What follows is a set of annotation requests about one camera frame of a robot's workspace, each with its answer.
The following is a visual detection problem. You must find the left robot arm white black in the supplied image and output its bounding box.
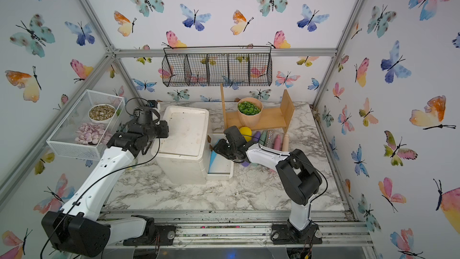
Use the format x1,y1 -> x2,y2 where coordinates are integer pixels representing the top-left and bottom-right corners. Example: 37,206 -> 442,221
41,106 -> 169,258

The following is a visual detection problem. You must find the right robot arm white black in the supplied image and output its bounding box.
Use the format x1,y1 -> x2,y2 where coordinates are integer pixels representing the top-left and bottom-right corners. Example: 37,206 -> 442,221
213,126 -> 323,231

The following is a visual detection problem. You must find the pink pot with green plant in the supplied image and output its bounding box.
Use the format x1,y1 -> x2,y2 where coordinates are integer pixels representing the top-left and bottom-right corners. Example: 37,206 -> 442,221
237,97 -> 264,127

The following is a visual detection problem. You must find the pink petal pile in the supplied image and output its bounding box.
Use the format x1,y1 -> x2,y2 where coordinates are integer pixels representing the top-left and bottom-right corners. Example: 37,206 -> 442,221
75,122 -> 112,146

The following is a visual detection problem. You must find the white bottom drawer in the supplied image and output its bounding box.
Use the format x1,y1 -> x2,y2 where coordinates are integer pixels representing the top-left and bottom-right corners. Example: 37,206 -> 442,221
207,134 -> 234,181

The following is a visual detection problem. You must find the wooden shelf stand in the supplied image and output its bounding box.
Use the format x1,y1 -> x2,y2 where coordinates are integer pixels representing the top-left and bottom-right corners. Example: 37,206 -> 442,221
220,84 -> 295,133

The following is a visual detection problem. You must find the white bowl of nuts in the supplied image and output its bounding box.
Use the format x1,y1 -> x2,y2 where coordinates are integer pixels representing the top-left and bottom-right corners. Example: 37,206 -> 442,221
88,104 -> 116,124

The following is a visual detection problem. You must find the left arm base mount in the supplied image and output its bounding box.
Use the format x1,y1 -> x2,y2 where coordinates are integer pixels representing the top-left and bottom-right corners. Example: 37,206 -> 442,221
123,215 -> 177,247

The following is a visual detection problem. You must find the white mesh wall basket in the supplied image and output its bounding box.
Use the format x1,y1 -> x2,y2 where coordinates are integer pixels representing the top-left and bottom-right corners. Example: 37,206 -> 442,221
46,90 -> 125,161

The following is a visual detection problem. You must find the white drawer cabinet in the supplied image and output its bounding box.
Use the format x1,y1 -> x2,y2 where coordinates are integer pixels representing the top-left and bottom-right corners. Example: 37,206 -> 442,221
151,106 -> 212,185

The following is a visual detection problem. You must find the pink microphone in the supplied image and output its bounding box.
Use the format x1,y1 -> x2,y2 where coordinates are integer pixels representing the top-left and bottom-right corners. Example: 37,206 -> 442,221
273,134 -> 282,151

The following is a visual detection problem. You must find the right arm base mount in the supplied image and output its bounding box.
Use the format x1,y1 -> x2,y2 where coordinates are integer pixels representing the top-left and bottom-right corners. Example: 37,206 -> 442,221
270,222 -> 322,245

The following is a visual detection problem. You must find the purple microphone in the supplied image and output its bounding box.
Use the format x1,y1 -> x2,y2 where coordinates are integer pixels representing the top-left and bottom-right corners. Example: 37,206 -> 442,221
242,131 -> 261,167

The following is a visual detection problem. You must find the black wire wall basket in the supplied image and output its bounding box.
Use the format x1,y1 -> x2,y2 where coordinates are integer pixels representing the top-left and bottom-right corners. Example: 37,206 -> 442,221
159,46 -> 273,90

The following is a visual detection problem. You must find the green microphone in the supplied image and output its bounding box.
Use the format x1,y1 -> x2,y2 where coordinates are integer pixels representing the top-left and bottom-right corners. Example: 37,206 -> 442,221
250,130 -> 267,166

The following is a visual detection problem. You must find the yellow plastic jar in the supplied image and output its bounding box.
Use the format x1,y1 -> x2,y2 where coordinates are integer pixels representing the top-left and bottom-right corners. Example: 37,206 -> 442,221
239,127 -> 252,141

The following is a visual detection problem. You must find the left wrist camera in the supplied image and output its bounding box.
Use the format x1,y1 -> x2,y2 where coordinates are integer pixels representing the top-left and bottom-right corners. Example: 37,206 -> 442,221
146,100 -> 161,110

